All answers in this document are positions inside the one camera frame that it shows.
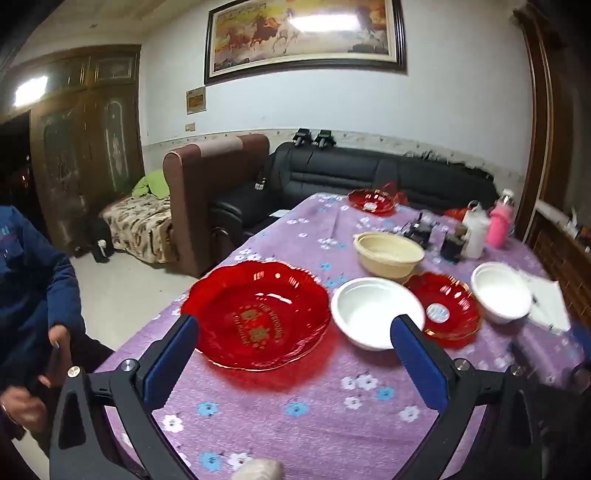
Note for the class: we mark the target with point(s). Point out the black leather sofa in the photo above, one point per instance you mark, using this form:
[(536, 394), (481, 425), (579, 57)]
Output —
[(346, 170)]

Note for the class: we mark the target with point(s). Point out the purple floral tablecloth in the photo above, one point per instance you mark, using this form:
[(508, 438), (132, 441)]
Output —
[(323, 415)]

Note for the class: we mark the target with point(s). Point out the brown fabric sofa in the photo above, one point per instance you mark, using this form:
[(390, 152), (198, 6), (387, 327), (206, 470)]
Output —
[(198, 198)]

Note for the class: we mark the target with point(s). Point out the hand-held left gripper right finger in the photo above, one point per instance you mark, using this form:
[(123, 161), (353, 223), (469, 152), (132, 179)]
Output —
[(418, 364)]

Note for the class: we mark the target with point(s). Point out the green cloth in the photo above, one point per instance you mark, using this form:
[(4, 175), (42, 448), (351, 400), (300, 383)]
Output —
[(152, 184)]

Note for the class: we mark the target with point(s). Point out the pale round object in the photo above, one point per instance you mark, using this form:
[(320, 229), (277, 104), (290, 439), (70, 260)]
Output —
[(258, 470)]

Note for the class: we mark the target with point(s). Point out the small red labelled plate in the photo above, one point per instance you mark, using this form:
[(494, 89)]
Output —
[(457, 300)]

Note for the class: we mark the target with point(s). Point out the large white bowl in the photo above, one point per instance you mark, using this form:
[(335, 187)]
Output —
[(369, 309)]

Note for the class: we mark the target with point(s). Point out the small white bowl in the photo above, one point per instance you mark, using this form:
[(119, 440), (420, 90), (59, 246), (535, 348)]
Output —
[(501, 288)]

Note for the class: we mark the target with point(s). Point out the white plastic jar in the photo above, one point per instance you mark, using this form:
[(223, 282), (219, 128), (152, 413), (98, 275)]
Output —
[(475, 235)]

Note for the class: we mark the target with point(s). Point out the wooden lattice cabinet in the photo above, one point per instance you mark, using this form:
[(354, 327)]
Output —
[(563, 258)]

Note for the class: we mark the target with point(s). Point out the dark wooden wardrobe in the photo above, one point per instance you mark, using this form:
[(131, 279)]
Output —
[(83, 138)]

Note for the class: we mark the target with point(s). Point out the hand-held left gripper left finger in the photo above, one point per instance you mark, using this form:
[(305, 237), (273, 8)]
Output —
[(171, 364)]

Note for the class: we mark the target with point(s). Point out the beige plastic basket bowl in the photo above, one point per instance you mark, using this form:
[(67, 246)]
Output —
[(388, 263)]

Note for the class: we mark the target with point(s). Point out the dark glass jar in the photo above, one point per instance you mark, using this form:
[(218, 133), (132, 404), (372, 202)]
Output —
[(452, 247)]

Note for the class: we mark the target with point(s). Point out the small yellow wall plaque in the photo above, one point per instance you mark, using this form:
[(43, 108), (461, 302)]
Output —
[(196, 100)]

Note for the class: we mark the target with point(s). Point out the pink knit-sleeved bottle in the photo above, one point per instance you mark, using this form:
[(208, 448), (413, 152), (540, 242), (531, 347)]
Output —
[(498, 226)]

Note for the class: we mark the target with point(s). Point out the wooden door frame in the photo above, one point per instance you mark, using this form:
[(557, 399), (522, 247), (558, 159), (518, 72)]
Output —
[(538, 115)]

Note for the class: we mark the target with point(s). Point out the small black device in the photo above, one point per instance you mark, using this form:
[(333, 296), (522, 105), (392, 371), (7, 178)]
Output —
[(418, 235)]

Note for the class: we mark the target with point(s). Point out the black clamp device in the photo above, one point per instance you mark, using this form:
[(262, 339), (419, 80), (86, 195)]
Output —
[(301, 138), (324, 138)]

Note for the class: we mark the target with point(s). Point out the large red glass plate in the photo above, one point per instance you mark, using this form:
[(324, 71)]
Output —
[(258, 295)]

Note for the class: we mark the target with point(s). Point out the patterned brown blanket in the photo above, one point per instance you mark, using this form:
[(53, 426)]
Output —
[(138, 221)]

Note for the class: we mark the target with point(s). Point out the white lined notebook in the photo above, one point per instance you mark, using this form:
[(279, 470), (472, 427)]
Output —
[(547, 300)]

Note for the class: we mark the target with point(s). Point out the red scalloped glass plate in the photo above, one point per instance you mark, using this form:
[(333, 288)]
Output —
[(371, 201)]

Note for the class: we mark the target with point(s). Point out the framed horse painting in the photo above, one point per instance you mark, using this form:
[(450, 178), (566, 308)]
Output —
[(300, 32)]

